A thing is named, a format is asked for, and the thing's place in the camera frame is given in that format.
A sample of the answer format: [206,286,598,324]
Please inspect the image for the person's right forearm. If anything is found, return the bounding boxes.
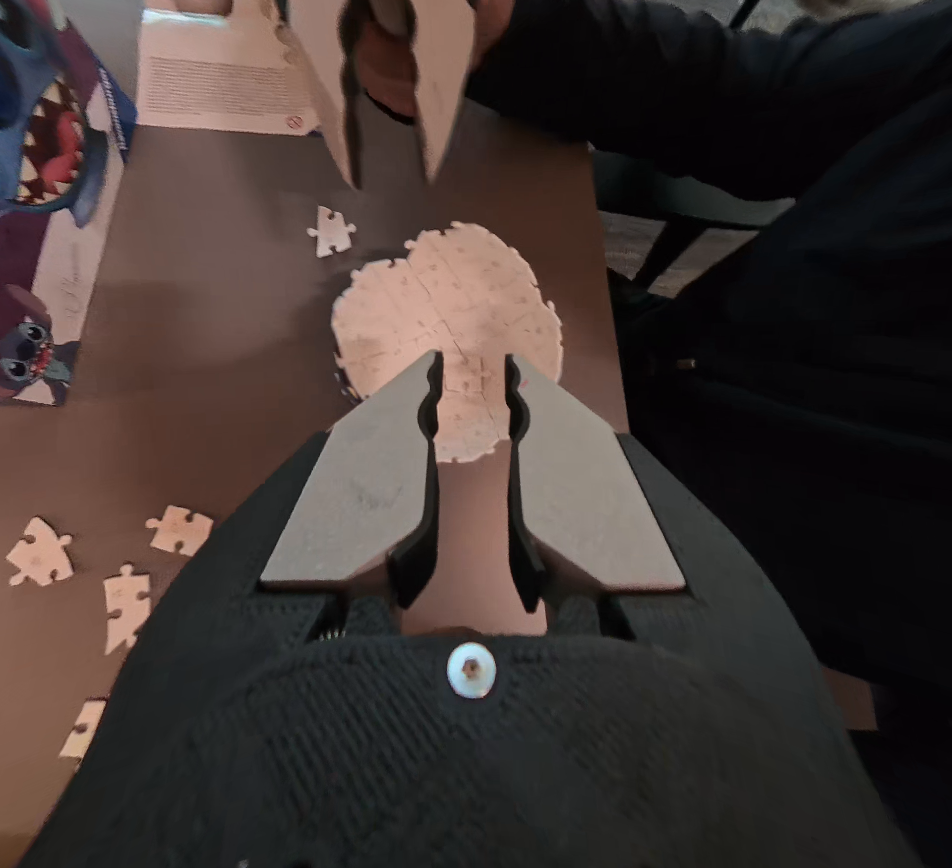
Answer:
[465,0,952,203]

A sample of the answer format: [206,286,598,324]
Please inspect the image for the person's right hand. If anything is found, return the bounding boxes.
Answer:
[356,0,516,123]

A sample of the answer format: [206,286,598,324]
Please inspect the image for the puzzle pieces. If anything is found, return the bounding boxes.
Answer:
[6,505,217,761]

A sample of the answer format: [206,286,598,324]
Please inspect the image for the curved white puzzle piece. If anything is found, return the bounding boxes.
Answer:
[307,206,357,259]

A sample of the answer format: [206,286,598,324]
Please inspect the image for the printed puzzle box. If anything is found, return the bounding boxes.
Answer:
[0,0,139,408]

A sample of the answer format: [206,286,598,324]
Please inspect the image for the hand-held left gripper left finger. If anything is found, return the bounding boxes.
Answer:
[259,349,445,610]

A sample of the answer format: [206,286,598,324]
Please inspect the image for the person's dark clothed body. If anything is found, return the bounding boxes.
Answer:
[610,198,952,868]

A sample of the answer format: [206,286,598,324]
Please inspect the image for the partly built puzzle ball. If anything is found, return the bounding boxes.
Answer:
[331,221,565,464]

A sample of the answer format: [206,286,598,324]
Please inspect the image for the grey chair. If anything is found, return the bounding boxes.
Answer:
[594,150,797,296]

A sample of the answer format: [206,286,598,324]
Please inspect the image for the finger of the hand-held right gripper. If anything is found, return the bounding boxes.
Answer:
[393,0,477,185]
[286,0,367,189]

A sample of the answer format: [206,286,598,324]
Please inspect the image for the white instruction leaflet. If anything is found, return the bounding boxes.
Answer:
[137,0,330,137]

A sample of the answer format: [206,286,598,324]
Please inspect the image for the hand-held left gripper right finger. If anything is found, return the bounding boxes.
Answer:
[505,352,688,615]

